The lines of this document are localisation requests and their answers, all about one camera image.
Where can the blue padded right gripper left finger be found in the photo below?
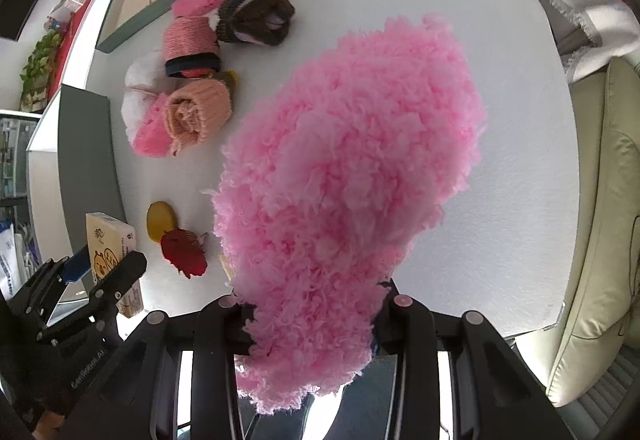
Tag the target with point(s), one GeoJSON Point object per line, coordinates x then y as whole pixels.
{"type": "Point", "coordinates": [218, 338]}

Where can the pink cheese sponge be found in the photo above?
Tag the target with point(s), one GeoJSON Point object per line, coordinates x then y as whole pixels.
{"type": "Point", "coordinates": [183, 8]}
{"type": "Point", "coordinates": [152, 138]}

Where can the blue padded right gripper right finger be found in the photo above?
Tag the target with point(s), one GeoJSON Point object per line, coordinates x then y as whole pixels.
{"type": "Point", "coordinates": [405, 328]}

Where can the capybara tissue pack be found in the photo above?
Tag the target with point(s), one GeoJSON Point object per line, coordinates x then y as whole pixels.
{"type": "Point", "coordinates": [225, 264]}
{"type": "Point", "coordinates": [109, 241]}

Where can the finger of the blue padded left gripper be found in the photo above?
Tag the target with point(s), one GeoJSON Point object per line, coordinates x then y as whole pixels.
{"type": "Point", "coordinates": [121, 285]}
{"type": "Point", "coordinates": [76, 267]}

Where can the green potted vine plant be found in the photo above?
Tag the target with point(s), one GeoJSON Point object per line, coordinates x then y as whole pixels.
{"type": "Point", "coordinates": [36, 73]}

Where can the pink cheese sponge near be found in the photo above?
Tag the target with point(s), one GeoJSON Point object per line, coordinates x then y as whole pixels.
{"type": "Point", "coordinates": [152, 138]}

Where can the brown purple knit hat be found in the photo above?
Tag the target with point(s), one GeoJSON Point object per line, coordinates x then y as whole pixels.
{"type": "Point", "coordinates": [265, 22]}

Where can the white stuffing bag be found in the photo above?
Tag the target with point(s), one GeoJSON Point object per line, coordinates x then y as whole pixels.
{"type": "Point", "coordinates": [145, 80]}

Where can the dark red fabric flower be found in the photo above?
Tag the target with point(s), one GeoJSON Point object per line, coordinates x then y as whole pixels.
{"type": "Point", "coordinates": [184, 251]}

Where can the cream leather sofa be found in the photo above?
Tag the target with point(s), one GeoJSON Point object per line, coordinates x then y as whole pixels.
{"type": "Point", "coordinates": [601, 303]}

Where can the large grey open box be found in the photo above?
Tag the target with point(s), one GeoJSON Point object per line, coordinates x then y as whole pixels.
{"type": "Point", "coordinates": [71, 171]}

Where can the light pink fluffy chenille cloth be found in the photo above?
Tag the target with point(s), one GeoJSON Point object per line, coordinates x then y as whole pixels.
{"type": "Point", "coordinates": [325, 186]}

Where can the pink knit roll dark rim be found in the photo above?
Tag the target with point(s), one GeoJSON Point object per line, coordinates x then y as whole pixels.
{"type": "Point", "coordinates": [190, 48]}

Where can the yellow round soap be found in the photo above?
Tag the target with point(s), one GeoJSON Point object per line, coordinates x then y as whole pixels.
{"type": "Point", "coordinates": [160, 219]}

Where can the pink cheese sponge far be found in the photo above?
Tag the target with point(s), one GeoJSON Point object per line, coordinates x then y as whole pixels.
{"type": "Point", "coordinates": [183, 8]}

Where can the peach rolled knit scarf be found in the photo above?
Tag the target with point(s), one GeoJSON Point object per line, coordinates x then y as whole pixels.
{"type": "Point", "coordinates": [195, 112]}

